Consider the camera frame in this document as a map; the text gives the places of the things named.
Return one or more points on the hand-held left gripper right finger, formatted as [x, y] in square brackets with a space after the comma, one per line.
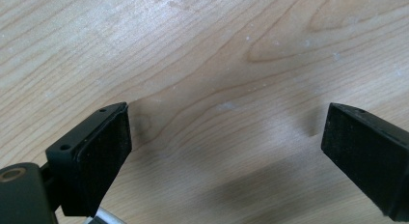
[366, 153]

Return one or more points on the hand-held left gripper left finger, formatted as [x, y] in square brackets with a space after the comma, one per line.
[93, 159]

